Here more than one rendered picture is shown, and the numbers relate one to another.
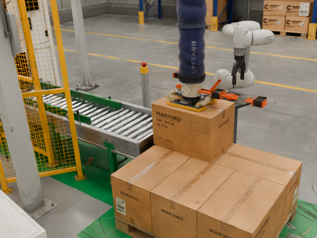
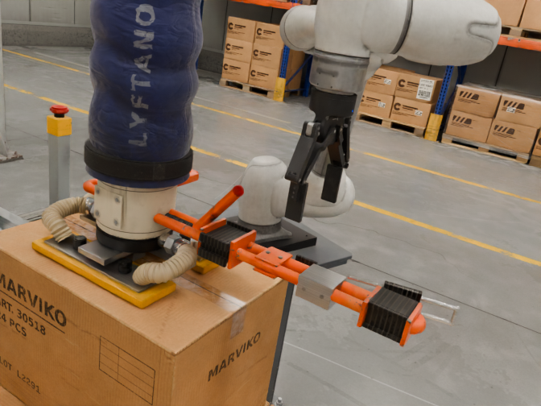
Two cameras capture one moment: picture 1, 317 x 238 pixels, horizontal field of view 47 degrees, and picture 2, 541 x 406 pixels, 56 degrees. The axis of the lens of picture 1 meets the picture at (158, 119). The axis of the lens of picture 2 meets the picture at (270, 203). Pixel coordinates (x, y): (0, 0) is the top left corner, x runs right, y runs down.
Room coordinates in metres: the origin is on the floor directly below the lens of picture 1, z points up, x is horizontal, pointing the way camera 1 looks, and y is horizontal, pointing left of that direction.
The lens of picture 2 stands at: (1.83, -0.41, 1.53)
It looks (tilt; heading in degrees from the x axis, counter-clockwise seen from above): 21 degrees down; 350
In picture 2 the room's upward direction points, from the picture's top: 9 degrees clockwise
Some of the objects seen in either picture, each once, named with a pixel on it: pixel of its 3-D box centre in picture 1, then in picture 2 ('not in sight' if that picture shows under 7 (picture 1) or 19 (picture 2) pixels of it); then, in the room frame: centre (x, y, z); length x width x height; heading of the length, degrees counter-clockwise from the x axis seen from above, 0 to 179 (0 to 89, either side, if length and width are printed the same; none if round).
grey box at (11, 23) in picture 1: (8, 32); not in sight; (2.87, 1.13, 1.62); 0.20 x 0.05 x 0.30; 52
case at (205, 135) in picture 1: (193, 123); (134, 326); (2.91, -0.30, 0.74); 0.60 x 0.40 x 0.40; 51
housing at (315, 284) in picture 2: (242, 99); (320, 286); (2.62, -0.66, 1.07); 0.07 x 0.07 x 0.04; 52
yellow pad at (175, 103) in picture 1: (185, 103); (101, 258); (2.83, -0.23, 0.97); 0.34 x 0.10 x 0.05; 52
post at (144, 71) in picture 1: (146, 108); (59, 230); (3.89, 0.13, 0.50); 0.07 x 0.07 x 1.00; 52
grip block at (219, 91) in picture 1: (218, 93); (226, 242); (2.75, -0.49, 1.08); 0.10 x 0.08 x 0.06; 142
